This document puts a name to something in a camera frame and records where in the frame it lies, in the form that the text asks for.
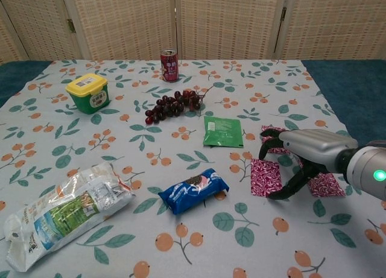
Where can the red drink can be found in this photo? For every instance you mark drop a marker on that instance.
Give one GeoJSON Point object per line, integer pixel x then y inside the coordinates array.
{"type": "Point", "coordinates": [169, 67]}

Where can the green foil sachet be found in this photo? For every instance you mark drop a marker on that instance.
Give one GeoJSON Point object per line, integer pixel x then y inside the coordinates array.
{"type": "Point", "coordinates": [223, 131]}

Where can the pink patterned sachet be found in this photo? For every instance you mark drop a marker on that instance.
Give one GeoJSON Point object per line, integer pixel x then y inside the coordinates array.
{"type": "Point", "coordinates": [327, 186]}
{"type": "Point", "coordinates": [265, 177]}

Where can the green tub with yellow lid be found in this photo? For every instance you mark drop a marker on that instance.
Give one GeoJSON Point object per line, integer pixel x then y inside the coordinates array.
{"type": "Point", "coordinates": [89, 94]}

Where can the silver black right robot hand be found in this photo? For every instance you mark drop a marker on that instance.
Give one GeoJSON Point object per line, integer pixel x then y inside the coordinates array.
{"type": "Point", "coordinates": [313, 148]}

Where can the bunch of dark red grapes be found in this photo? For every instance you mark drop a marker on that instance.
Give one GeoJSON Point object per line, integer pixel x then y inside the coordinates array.
{"type": "Point", "coordinates": [172, 106]}

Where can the white snack bag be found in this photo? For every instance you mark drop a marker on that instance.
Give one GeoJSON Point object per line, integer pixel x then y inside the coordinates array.
{"type": "Point", "coordinates": [66, 211]}

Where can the blue cookie packet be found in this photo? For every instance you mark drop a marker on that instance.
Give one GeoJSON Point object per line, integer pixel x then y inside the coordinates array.
{"type": "Point", "coordinates": [193, 190]}

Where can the woven bamboo screen panel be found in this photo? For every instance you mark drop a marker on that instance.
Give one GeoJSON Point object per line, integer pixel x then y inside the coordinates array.
{"type": "Point", "coordinates": [337, 21]}
{"type": "Point", "coordinates": [126, 21]}
{"type": "Point", "coordinates": [39, 21]}
{"type": "Point", "coordinates": [226, 21]}
{"type": "Point", "coordinates": [7, 39]}

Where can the floral print tablecloth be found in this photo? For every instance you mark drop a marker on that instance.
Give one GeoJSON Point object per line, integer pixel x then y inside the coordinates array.
{"type": "Point", "coordinates": [169, 157]}

